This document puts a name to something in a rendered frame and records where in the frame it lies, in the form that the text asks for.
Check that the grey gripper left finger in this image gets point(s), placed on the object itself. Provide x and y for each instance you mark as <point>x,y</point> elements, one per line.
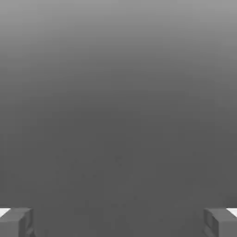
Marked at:
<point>13,222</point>

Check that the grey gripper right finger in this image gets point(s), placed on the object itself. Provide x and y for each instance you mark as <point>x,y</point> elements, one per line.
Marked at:
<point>224,222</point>

